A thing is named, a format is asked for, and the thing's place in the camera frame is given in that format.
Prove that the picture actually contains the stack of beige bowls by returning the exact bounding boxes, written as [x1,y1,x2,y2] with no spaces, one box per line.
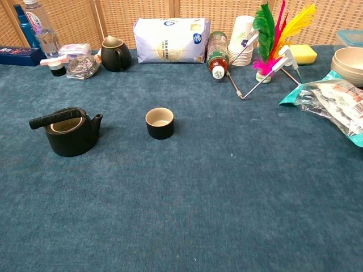
[330,47,363,88]

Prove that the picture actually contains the steel wool scourer in bag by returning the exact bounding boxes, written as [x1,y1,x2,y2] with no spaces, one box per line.
[66,54,100,79]

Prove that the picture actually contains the white tissue pack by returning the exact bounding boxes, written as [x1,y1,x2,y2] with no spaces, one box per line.
[133,17,212,64]

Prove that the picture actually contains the colourful feather shuttlecock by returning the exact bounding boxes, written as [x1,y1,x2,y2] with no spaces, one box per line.
[252,1,316,84]

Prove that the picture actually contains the teal snack bag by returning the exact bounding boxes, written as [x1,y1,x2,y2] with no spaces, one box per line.
[278,71,363,148]

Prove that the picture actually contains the clear plastic water bottle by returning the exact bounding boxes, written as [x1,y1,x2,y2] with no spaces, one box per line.
[23,0,61,59]

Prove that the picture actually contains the teal carpet table cloth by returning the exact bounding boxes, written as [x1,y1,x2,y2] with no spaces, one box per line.
[0,45,363,272]

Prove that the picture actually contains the clear container teal lid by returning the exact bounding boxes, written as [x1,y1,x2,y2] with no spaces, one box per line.
[335,29,363,50]

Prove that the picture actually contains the blue bottle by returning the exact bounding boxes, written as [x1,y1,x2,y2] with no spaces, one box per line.
[13,3,41,49]

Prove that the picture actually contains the dark blue flat box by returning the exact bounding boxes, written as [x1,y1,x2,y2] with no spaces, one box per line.
[0,46,44,67]

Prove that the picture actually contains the woven rattan folding screen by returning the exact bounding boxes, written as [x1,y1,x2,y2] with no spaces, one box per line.
[0,0,363,49]

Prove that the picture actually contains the black ceramic pitcher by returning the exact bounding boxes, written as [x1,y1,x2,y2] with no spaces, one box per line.
[100,36,133,73]

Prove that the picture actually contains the black teapot with handle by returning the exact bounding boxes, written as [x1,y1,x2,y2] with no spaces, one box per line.
[28,107,104,158]

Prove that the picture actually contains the pink white card box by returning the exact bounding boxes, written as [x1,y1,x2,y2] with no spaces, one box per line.
[58,43,92,57]

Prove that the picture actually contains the metal folding rack white clips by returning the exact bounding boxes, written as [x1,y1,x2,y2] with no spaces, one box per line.
[226,30,302,101]

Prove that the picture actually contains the yellow sponge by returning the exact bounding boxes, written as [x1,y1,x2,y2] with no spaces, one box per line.
[289,44,318,66]

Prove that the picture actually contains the stack of paper cups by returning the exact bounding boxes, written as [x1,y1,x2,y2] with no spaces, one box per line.
[227,15,256,67]

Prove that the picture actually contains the brown tea bottle green label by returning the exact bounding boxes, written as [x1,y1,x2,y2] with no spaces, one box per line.
[206,30,230,80]

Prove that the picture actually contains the black tea cup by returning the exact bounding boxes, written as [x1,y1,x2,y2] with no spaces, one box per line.
[145,107,175,140]

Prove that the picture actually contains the small black jar white lid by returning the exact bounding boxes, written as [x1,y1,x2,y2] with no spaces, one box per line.
[40,55,70,77]

